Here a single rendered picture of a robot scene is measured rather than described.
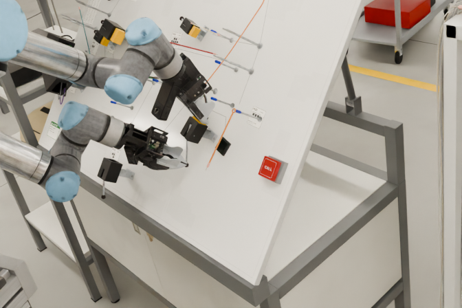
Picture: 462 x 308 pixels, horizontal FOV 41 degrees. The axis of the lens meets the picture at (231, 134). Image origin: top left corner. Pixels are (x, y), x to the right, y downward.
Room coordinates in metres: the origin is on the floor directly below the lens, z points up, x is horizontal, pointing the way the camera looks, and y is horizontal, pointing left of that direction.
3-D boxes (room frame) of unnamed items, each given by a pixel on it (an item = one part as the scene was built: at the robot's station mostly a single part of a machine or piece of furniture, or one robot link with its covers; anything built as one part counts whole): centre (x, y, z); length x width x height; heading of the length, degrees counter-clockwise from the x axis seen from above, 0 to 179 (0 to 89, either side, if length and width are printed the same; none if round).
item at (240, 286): (1.59, 0.36, 0.83); 1.18 x 0.05 x 0.06; 36
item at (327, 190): (1.77, 0.10, 0.60); 1.17 x 0.58 x 0.40; 36
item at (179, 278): (1.37, 0.18, 0.60); 0.55 x 0.03 x 0.39; 36
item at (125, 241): (1.82, 0.50, 0.60); 0.55 x 0.02 x 0.39; 36
